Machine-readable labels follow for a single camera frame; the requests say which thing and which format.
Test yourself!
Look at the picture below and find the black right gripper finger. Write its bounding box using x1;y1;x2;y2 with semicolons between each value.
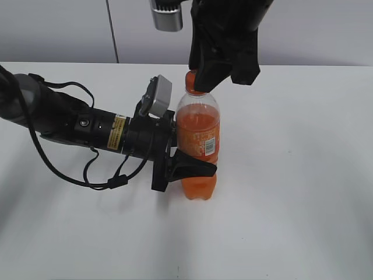
193;53;232;92
189;18;203;70

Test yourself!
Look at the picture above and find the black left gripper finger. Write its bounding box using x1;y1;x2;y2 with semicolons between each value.
168;149;217;182
171;117;177;146

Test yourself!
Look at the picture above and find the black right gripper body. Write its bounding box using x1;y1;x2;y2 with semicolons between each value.
191;1;261;85

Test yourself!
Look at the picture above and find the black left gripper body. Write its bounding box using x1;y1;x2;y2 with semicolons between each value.
122;110;175;192

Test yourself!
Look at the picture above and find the orange bottle cap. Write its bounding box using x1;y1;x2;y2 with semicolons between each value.
185;70;205;96

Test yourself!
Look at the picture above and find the orange soda plastic bottle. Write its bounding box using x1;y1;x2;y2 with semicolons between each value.
176;91;220;200

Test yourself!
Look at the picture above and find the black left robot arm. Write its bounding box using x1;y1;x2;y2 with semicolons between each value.
1;69;217;192

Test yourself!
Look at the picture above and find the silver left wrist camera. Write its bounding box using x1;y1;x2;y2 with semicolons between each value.
139;75;172;117

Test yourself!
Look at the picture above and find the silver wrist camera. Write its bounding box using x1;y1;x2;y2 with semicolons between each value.
139;75;172;117
149;0;183;32

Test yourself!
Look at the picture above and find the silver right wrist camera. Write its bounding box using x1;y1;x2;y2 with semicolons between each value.
149;0;183;32

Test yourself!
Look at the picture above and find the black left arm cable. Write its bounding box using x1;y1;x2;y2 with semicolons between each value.
0;64;149;191

